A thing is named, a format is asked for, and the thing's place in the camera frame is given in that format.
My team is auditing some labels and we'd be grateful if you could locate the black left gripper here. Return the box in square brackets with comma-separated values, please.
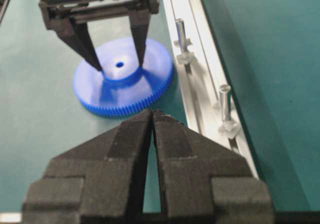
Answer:
[39, 0, 159, 71]

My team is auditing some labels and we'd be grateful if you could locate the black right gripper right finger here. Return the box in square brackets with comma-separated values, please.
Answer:
[153, 110, 275, 224]

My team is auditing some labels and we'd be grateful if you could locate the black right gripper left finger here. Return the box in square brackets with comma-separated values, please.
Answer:
[22, 109, 152, 224]

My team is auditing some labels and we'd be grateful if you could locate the large blue plastic gear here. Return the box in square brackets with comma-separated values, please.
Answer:
[73, 37, 174, 117]

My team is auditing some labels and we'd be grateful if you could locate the steel shaft near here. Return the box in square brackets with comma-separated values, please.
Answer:
[218, 84, 241, 139]

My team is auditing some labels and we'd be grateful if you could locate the steel shaft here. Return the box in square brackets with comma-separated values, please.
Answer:
[174, 18, 195, 65]
[218, 84, 241, 139]

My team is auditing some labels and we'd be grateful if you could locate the steel shaft far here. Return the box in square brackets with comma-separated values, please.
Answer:
[174, 18, 195, 65]

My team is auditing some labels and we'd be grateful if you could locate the silver aluminium extrusion rail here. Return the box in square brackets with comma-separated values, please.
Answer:
[163, 0, 259, 178]

